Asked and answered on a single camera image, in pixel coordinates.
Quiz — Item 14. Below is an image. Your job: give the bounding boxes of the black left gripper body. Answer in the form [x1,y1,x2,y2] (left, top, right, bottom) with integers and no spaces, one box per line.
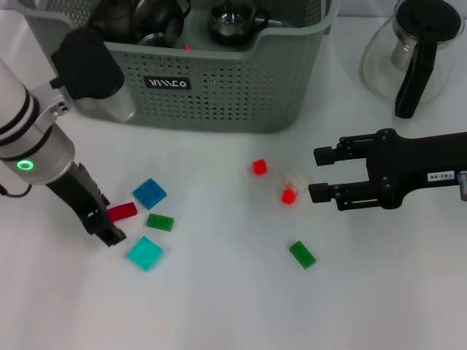
[45,162,121,234]

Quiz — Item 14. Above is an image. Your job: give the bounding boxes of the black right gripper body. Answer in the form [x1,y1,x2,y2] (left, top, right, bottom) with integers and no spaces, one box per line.
[366,128,467,211]

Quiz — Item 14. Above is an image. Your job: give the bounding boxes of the dark red long brick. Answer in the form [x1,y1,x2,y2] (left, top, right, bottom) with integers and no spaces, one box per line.
[107,201,139,222]

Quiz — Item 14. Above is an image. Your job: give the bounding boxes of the cyan square brick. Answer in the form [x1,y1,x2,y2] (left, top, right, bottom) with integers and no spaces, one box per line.
[127,236,165,273]

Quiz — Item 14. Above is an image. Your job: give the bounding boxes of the green rectangular brick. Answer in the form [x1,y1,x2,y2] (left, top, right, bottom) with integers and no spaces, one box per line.
[289,240,317,271]
[145,212,175,233]

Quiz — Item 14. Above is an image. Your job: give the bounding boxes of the blue square brick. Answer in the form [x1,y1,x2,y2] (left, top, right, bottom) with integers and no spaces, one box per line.
[132,177,168,211]

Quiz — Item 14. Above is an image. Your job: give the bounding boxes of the grey perforated storage bin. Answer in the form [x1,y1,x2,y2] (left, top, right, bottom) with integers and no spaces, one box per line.
[27,0,340,133]

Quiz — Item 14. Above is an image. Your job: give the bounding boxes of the white toy brick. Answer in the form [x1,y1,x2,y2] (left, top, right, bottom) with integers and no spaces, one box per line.
[283,168,309,193]

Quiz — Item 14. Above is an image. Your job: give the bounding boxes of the black ceramic teapot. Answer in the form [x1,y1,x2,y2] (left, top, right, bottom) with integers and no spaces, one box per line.
[89,0,138,43]

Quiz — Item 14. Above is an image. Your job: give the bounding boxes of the left arm connector cable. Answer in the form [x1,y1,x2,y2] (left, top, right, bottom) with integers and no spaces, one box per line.
[0,183,34,198]

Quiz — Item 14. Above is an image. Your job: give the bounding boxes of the glass pitcher black handle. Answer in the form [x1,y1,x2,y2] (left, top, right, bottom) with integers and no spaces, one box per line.
[359,0,464,120]

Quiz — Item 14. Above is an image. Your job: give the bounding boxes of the left wrist camera housing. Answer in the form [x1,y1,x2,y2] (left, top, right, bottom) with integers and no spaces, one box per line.
[50,27,136,123]

